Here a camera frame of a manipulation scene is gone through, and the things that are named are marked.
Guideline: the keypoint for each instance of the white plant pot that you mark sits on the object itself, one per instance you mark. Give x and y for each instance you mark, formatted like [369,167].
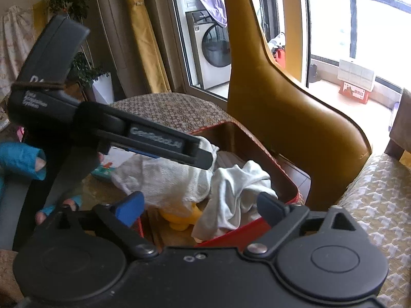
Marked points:
[103,89]

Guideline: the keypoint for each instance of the white floor air conditioner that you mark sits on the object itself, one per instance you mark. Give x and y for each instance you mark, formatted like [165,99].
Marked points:
[113,23]

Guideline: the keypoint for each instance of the green potted plant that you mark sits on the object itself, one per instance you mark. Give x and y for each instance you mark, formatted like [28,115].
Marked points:
[69,42]

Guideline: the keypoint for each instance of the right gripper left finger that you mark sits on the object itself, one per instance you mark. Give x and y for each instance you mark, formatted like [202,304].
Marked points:
[114,222]

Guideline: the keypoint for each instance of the red square box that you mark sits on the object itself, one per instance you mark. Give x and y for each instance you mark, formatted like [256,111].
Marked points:
[236,147]

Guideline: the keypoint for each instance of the yellow plush toy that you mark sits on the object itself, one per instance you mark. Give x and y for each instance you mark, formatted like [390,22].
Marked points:
[180,223]

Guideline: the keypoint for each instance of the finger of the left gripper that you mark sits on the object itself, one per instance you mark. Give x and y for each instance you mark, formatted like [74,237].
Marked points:
[136,151]

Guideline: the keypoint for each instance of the white washing machine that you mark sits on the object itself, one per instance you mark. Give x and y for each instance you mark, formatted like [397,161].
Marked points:
[211,49]

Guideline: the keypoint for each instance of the floral white cover cloth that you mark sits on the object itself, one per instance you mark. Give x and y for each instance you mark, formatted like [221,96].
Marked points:
[16,40]

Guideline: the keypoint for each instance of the red crate on balcony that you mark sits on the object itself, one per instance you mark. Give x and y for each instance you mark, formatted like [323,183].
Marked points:
[354,92]

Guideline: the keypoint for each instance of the white tissue pack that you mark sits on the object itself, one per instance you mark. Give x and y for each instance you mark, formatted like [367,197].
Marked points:
[111,161]

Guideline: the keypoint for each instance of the red bucket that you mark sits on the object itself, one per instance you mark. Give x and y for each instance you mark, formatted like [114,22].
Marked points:
[279,57]

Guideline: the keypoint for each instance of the yellow curtain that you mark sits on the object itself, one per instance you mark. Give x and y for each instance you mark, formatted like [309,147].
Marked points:
[149,52]

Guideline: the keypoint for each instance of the houndstooth seat cushion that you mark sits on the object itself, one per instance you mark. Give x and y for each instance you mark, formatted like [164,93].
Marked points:
[379,200]

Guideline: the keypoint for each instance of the mustard leather chair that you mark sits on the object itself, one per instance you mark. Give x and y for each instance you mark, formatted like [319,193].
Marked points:
[324,142]

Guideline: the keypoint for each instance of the white knitted towel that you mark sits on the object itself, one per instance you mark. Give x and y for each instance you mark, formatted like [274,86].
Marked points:
[165,184]

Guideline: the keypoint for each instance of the left hand blue glove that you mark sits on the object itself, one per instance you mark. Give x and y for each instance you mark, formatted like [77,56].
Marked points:
[24,161]

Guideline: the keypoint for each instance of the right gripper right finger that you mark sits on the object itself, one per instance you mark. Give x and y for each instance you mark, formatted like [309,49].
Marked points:
[285,222]

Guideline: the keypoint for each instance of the purple cloth on washer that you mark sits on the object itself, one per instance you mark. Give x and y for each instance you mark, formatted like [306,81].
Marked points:
[217,11]

